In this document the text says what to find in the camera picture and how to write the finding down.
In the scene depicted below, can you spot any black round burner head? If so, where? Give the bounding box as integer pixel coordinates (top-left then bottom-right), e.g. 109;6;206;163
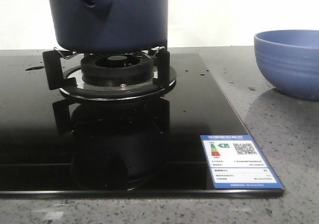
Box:
81;52;154;87

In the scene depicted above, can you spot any blue ceramic bowl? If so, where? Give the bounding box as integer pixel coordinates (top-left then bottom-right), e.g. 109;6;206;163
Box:
254;29;319;101

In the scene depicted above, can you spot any black metal pot support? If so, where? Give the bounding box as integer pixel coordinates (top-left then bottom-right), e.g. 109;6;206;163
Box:
42;47;176;102

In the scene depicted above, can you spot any black glass gas stove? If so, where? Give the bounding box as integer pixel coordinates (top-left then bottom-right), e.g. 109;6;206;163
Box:
0;54;284;198

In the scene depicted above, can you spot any dark blue cooking pot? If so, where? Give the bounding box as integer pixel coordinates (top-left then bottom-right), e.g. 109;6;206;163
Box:
49;0;168;53

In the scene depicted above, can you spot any blue white energy label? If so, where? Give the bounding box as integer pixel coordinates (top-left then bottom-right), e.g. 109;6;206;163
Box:
200;135;283;189

